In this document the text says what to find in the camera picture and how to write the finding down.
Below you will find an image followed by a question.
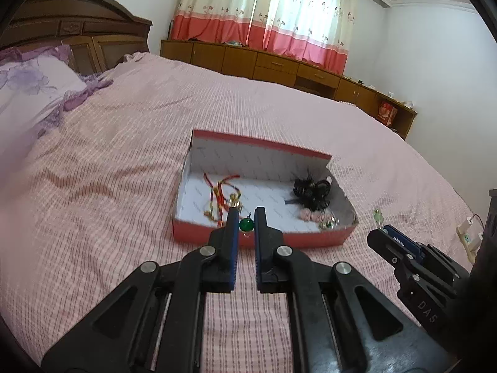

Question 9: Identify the purple floral pillow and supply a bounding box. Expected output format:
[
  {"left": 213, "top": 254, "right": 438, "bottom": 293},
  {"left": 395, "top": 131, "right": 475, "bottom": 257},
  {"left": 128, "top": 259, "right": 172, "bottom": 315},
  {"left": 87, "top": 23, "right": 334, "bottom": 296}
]
[{"left": 0, "top": 44, "right": 114, "bottom": 152}]

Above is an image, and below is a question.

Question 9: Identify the long wooden low cabinet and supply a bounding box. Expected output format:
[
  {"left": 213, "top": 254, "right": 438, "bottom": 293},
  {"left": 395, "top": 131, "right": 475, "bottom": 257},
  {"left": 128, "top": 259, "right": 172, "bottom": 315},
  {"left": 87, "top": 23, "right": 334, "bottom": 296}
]
[{"left": 160, "top": 39, "right": 418, "bottom": 140}]

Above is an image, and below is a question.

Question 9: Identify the pink flower hair tie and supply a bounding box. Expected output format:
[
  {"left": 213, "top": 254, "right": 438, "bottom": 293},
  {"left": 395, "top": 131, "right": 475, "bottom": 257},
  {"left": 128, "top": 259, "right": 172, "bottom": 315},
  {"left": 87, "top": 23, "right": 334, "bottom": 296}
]
[{"left": 299, "top": 208, "right": 327, "bottom": 223}]

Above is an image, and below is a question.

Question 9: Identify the red cardboard box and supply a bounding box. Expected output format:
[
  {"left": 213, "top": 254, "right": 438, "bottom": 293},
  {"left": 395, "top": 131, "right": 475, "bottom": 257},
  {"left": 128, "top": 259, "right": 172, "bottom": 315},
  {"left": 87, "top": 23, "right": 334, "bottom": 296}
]
[{"left": 172, "top": 128, "right": 360, "bottom": 250}]

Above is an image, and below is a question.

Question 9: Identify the pink checked bedspread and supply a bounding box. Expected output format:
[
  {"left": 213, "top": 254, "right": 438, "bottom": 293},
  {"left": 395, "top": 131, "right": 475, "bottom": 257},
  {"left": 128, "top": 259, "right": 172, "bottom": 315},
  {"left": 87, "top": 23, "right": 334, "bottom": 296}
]
[{"left": 0, "top": 51, "right": 476, "bottom": 373}]

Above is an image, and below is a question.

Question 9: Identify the black hair ties bundle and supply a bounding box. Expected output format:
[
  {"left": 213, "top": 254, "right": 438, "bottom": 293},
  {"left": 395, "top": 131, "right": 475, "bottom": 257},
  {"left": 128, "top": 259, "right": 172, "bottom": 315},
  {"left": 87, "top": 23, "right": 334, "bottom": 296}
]
[{"left": 285, "top": 175, "right": 333, "bottom": 212}]

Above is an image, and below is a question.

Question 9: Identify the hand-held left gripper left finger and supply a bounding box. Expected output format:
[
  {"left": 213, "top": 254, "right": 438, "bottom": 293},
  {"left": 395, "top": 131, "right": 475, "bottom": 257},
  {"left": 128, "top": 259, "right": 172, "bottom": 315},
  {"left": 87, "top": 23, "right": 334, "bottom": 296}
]
[{"left": 41, "top": 208, "right": 240, "bottom": 373}]

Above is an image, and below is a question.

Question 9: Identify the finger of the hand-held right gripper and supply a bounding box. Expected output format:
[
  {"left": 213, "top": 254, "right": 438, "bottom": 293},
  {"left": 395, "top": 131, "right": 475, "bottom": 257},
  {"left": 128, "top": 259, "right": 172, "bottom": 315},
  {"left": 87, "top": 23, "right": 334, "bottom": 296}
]
[
  {"left": 367, "top": 230, "right": 458, "bottom": 325},
  {"left": 382, "top": 224, "right": 468, "bottom": 284}
]

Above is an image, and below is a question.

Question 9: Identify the brown wooden headboard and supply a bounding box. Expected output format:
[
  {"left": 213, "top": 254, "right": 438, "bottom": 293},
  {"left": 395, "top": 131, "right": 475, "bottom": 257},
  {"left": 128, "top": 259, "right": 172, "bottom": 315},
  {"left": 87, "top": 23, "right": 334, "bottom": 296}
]
[{"left": 0, "top": 0, "right": 153, "bottom": 76}]

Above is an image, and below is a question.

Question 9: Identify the red braided string bracelet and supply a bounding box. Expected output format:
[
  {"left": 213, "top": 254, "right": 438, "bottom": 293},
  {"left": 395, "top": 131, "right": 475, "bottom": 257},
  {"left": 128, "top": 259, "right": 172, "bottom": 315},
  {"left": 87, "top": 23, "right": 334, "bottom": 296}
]
[{"left": 203, "top": 172, "right": 246, "bottom": 228}]

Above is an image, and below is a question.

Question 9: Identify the red gift bag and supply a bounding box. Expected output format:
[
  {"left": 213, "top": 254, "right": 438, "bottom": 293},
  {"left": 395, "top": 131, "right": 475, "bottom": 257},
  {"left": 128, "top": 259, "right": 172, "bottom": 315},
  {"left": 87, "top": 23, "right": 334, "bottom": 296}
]
[{"left": 378, "top": 101, "right": 399, "bottom": 127}]

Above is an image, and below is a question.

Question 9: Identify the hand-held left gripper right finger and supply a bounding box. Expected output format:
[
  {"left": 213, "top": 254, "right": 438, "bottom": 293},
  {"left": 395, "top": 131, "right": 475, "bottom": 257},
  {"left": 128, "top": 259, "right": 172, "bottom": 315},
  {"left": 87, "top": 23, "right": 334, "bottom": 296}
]
[{"left": 255, "top": 207, "right": 455, "bottom": 373}]

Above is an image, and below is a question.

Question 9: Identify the dark nightstand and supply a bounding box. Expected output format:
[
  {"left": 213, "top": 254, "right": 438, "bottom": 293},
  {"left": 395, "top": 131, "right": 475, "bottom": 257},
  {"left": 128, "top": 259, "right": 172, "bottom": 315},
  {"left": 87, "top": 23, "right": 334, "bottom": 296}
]
[{"left": 488, "top": 189, "right": 497, "bottom": 234}]

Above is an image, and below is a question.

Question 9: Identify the round green bead pendant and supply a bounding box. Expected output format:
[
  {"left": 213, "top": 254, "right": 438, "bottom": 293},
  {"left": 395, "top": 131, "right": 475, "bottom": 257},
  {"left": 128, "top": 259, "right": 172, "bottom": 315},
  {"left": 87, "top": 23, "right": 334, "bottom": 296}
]
[{"left": 239, "top": 213, "right": 255, "bottom": 237}]

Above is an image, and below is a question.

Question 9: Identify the cream and pink curtain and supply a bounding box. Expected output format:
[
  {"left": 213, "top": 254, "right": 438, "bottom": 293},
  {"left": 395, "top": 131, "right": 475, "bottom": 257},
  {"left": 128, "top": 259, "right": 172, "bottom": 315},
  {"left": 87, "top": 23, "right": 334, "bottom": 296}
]
[{"left": 171, "top": 0, "right": 358, "bottom": 75}]

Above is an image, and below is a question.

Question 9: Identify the white power strip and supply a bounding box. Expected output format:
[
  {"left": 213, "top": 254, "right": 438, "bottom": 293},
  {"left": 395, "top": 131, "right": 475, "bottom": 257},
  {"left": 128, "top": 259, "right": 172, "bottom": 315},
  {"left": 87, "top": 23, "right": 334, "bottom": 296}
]
[{"left": 456, "top": 217, "right": 485, "bottom": 262}]

